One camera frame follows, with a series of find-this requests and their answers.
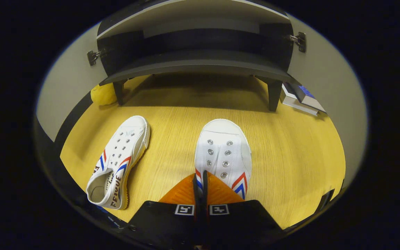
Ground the yellow soft cushion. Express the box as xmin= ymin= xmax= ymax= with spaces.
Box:
xmin=91 ymin=83 xmax=118 ymax=106

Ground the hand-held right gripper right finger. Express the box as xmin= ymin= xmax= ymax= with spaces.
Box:
xmin=202 ymin=170 xmax=285 ymax=250

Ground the grey shoe cabinet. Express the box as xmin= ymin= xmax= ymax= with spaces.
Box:
xmin=96 ymin=0 xmax=294 ymax=112

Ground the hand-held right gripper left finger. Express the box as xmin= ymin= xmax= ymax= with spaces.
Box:
xmin=124 ymin=170 xmax=202 ymax=250

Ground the metal door hinge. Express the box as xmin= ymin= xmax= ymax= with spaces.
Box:
xmin=288 ymin=32 xmax=306 ymax=53
xmin=86 ymin=50 xmax=103 ymax=66

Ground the blue cover book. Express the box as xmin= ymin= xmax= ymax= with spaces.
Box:
xmin=289 ymin=83 xmax=326 ymax=113

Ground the white striped canvas shoe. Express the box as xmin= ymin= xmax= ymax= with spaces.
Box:
xmin=86 ymin=115 xmax=151 ymax=210
xmin=195 ymin=119 xmax=252 ymax=200

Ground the white book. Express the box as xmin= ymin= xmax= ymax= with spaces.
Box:
xmin=280 ymin=83 xmax=320 ymax=116

